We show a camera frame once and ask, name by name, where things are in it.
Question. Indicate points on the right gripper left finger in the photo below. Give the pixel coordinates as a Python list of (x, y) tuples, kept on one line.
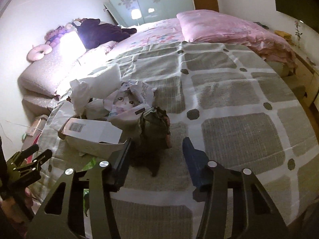
[(120, 163)]

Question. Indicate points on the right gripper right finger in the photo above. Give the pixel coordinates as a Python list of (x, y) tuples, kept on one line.
[(196, 161)]

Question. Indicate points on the white cardboard box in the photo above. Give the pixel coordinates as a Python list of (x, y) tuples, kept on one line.
[(97, 138)]

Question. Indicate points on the dark wrapper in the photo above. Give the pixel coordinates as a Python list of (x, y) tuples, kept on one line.
[(153, 139)]

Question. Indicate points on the white tissue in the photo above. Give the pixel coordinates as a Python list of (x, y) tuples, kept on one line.
[(84, 105)]

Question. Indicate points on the cat print plastic bag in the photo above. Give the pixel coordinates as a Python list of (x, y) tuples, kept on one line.
[(130, 100)]

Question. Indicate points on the green pea snack packet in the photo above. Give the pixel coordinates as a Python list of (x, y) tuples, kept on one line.
[(86, 168)]

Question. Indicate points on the white foam packing piece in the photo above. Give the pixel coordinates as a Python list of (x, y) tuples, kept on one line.
[(103, 81)]

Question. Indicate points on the grey bedside cabinet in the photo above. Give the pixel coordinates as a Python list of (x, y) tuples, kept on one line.
[(34, 131)]

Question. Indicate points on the grey patterned headboard cushion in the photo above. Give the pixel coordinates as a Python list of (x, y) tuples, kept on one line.
[(51, 75)]

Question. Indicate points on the pink neck pillow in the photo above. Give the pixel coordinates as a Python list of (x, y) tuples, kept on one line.
[(38, 52)]

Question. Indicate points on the pink floral bed sheet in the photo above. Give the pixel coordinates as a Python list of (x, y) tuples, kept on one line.
[(164, 31)]

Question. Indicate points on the lit white table lamp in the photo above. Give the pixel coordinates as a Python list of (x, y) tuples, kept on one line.
[(71, 46)]

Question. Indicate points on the pink folded duvet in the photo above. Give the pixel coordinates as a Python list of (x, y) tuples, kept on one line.
[(208, 26)]

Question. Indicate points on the brown plush toys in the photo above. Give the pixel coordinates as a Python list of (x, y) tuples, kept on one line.
[(53, 37)]

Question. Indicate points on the dark purple plush toy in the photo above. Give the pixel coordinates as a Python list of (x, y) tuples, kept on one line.
[(93, 34)]

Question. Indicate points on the grey upholstered bed frame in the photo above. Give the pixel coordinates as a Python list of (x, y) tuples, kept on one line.
[(40, 106)]

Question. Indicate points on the black wall television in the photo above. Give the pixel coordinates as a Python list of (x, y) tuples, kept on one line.
[(298, 9)]

